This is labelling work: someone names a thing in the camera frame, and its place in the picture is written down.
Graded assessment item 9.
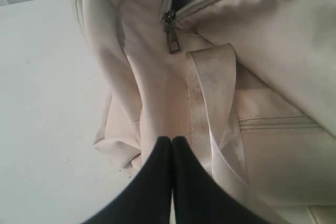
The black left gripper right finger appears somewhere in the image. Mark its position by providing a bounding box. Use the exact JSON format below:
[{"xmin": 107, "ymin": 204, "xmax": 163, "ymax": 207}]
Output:
[{"xmin": 172, "ymin": 136, "xmax": 267, "ymax": 224}]

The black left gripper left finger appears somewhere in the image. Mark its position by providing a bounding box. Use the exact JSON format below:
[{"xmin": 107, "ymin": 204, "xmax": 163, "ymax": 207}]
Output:
[{"xmin": 85, "ymin": 136, "xmax": 172, "ymax": 223}]

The cream duffel bag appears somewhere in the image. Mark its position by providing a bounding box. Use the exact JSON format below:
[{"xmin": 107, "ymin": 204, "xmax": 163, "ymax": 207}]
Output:
[{"xmin": 72, "ymin": 0, "xmax": 335, "ymax": 223}]

